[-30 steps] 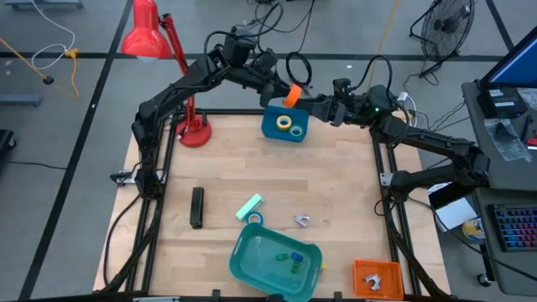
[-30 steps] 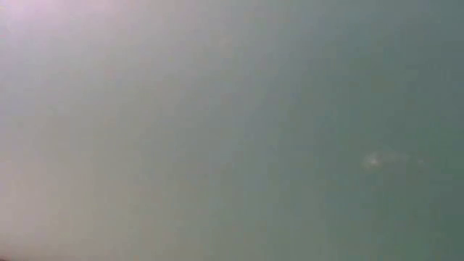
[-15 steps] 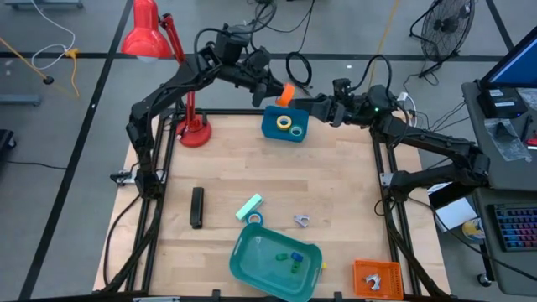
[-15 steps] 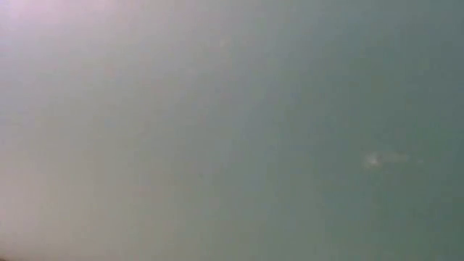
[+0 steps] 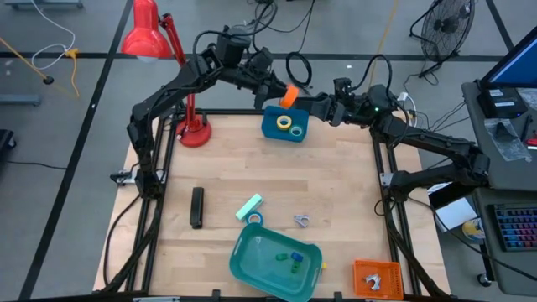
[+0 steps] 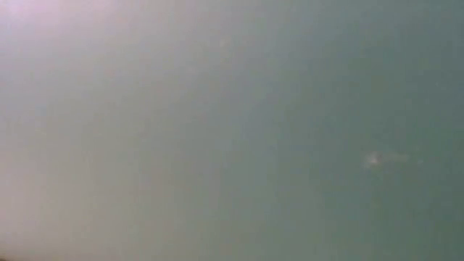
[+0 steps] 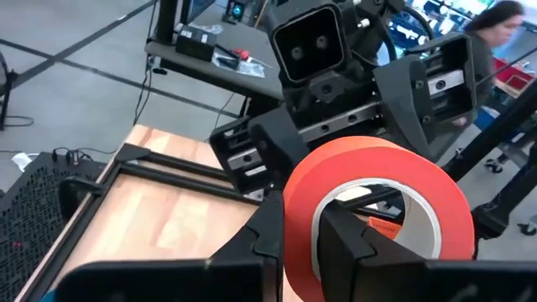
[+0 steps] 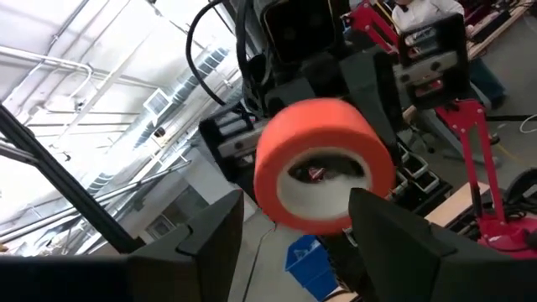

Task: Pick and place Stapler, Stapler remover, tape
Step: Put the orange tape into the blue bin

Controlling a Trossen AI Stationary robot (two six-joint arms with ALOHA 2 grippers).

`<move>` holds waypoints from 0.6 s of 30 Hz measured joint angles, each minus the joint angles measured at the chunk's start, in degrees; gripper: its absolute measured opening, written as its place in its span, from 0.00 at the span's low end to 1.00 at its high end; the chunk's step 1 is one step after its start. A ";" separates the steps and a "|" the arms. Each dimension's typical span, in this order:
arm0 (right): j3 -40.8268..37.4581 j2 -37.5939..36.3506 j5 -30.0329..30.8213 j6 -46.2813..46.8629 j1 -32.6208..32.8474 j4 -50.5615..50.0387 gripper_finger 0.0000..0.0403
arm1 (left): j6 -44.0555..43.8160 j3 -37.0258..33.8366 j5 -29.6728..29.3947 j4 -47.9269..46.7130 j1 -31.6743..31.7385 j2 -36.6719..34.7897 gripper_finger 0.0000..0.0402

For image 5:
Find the orange plastic basket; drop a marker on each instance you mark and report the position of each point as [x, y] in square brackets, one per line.
[392, 285]

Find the small blue stapler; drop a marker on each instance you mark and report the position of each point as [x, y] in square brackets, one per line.
[296, 256]

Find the round yellow blue pad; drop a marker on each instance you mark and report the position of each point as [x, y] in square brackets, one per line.
[474, 230]

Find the teal plastic bin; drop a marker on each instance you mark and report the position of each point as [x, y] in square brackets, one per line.
[260, 272]

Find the mint green stapler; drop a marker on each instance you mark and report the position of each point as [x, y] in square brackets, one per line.
[249, 207]

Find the black floor fan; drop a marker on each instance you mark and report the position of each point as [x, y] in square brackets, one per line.
[446, 27]

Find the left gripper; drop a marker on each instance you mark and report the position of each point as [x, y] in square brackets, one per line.
[251, 77]

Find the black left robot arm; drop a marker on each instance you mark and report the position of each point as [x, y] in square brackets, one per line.
[168, 94]

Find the red desk lamp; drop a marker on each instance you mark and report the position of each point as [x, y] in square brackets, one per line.
[147, 38]

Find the black box with labels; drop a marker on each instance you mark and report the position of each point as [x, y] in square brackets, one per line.
[501, 105]

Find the clear plastic bag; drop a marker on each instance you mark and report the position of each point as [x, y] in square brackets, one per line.
[509, 147]

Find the purple staple remover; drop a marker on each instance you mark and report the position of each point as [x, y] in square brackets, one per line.
[298, 218]

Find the grey cart foot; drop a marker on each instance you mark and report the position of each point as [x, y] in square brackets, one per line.
[19, 100]
[42, 4]

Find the green tape roll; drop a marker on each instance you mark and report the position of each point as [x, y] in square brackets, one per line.
[291, 131]

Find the black caster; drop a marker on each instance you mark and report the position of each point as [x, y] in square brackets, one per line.
[6, 140]

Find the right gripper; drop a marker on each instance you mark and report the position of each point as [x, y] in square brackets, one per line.
[369, 107]

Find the yellow tape roll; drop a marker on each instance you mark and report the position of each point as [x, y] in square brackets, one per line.
[278, 122]

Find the backlit keyboard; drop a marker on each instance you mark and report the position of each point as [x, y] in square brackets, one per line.
[518, 228]

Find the dark blue plastic tray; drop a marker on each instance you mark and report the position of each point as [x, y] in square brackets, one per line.
[272, 136]

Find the blue tape roll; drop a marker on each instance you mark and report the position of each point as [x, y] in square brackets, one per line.
[261, 217]

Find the orange tape roll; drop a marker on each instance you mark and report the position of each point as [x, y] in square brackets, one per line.
[289, 97]

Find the white paper sheet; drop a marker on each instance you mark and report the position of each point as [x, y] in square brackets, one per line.
[440, 186]
[455, 214]

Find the grey desk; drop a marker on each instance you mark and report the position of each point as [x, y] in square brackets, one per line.
[503, 268]
[499, 168]

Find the small red object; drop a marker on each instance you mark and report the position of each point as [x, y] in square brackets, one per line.
[533, 142]

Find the light blue staple remover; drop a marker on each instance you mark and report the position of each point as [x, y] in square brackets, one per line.
[373, 280]

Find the black pen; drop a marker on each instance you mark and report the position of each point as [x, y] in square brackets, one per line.
[527, 128]

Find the white power adapter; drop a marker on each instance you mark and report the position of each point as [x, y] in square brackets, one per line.
[403, 97]

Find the black stapler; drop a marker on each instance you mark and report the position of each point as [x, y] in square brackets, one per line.
[196, 207]

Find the black round puck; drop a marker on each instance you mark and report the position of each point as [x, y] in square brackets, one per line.
[48, 80]

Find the computer monitor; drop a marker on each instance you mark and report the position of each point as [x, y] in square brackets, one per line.
[518, 67]

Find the small green stapler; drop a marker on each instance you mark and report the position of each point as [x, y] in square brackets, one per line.
[281, 256]

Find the black metal table frame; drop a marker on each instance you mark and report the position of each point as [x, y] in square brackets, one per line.
[235, 112]

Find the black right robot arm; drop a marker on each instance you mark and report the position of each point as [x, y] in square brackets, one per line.
[440, 144]

